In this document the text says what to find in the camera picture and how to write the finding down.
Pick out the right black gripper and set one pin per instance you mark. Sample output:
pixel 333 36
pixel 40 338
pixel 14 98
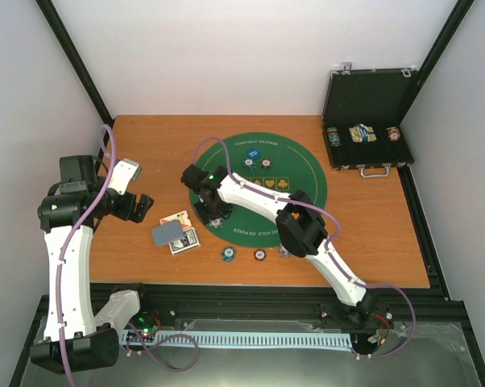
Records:
pixel 205 218

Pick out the black poker chip case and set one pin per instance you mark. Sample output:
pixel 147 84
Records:
pixel 376 98

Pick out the wrapped card deck in case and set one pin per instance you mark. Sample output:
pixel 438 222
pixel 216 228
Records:
pixel 362 133

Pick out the grey card deck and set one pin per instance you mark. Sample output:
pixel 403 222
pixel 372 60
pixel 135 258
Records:
pixel 167 233

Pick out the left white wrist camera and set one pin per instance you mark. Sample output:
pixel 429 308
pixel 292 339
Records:
pixel 125 171

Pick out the round green poker mat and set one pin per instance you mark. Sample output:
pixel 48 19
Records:
pixel 254 176

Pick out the blue playing card box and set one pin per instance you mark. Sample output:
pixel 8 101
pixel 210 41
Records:
pixel 187 241

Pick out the red playing card box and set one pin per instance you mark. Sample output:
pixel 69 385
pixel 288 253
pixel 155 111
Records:
pixel 182 217

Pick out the red chips in case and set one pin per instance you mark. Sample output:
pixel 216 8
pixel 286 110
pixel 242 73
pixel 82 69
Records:
pixel 394 134

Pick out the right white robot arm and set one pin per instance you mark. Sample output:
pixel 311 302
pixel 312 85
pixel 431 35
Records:
pixel 300 226

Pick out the light blue cable duct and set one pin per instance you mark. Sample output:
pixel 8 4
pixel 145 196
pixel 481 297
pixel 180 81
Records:
pixel 252 340

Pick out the red brown chip stack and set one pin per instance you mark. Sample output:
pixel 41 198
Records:
pixel 260 255

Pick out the green blue chip stack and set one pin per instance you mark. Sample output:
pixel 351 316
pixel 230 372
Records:
pixel 228 254

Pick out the blue round blind button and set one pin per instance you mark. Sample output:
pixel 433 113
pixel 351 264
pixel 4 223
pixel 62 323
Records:
pixel 253 153

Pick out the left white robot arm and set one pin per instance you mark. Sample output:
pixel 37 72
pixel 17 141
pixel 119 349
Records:
pixel 75 338

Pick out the purple white chip stack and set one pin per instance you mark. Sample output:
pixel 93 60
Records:
pixel 284 252

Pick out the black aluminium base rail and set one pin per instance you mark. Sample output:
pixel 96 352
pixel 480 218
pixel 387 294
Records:
pixel 413 312

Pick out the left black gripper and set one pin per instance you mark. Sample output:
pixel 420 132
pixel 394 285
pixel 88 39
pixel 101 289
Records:
pixel 126 213

